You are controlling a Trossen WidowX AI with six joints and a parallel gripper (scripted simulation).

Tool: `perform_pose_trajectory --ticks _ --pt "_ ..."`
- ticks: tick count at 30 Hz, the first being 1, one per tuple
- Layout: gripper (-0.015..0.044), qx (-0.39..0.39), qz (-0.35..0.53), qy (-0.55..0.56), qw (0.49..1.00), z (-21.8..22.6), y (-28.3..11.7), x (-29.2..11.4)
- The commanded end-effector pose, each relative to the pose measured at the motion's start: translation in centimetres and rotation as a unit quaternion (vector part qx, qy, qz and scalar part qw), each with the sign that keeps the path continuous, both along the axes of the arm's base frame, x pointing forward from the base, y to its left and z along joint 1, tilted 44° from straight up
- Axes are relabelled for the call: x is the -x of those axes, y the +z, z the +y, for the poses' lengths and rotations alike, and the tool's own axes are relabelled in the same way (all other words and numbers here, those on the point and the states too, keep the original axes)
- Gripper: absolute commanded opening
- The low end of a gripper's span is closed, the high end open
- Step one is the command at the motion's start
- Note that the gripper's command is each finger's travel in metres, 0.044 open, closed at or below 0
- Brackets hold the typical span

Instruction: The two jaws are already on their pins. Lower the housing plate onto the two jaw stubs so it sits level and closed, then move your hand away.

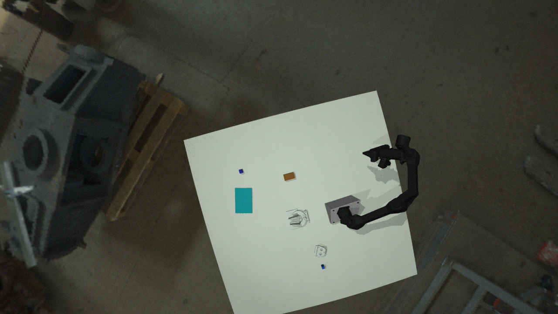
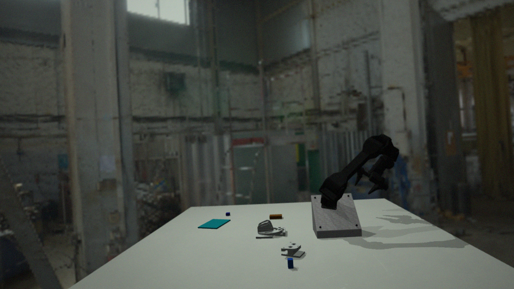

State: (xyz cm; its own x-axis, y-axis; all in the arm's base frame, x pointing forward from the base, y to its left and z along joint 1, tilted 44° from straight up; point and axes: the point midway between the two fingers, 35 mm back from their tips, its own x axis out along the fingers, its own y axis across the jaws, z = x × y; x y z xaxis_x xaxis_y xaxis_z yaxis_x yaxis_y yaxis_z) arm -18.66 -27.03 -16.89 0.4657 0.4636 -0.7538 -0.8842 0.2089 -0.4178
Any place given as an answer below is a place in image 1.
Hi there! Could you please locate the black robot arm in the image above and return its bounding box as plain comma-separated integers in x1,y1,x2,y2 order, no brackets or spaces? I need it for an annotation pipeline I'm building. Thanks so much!
337,134,420,230

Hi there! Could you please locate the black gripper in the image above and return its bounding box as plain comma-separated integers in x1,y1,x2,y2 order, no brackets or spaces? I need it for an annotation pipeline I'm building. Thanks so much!
363,144,393,162

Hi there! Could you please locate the brown rectangular block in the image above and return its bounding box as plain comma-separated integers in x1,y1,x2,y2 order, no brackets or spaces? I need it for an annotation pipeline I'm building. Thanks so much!
283,172,295,181

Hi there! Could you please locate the teal rectangular plate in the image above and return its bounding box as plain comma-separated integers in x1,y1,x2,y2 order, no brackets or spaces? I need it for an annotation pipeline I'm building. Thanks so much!
235,188,252,213

